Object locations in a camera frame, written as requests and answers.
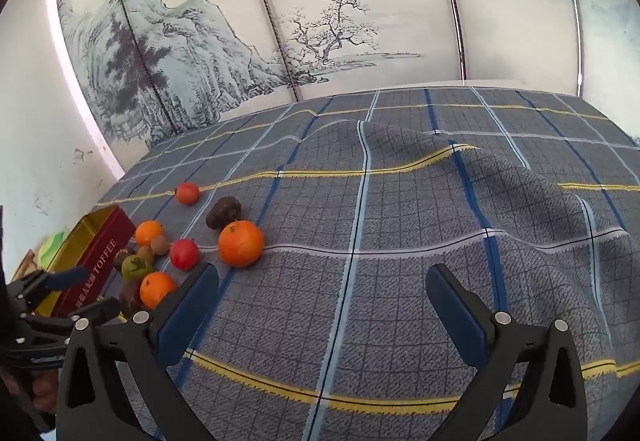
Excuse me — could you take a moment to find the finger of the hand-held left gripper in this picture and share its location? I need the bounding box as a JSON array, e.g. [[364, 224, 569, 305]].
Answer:
[[22, 298, 122, 337], [7, 266, 92, 309]]

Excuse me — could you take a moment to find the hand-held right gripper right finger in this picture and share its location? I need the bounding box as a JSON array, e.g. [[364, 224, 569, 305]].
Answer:
[[425, 263, 588, 441]]

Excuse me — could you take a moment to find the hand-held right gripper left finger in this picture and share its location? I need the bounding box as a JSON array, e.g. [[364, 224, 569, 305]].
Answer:
[[55, 263, 221, 441]]

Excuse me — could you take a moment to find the red and gold tin box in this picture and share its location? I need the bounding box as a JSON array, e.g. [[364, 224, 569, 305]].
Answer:
[[35, 206, 137, 319]]

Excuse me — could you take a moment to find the green fruit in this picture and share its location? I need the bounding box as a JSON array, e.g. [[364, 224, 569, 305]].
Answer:
[[121, 255, 154, 281]]

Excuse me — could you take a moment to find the large orange mandarin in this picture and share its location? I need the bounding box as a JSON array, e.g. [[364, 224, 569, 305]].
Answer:
[[218, 219, 265, 269]]

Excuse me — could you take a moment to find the red fruit with stem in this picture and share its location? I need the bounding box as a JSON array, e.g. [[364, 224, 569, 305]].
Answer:
[[175, 182, 201, 206]]

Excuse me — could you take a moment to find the person's left hand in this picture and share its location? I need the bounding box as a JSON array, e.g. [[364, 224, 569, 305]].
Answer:
[[31, 370, 60, 417]]

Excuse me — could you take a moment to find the green tissue pack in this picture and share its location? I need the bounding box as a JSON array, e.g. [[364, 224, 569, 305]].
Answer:
[[39, 231, 71, 272]]

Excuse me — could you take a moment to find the wooden chair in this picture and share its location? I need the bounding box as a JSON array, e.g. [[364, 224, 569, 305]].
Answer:
[[12, 248, 41, 282]]

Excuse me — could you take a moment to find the grey plaid tablecloth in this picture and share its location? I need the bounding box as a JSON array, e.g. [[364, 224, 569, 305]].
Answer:
[[95, 86, 640, 441]]

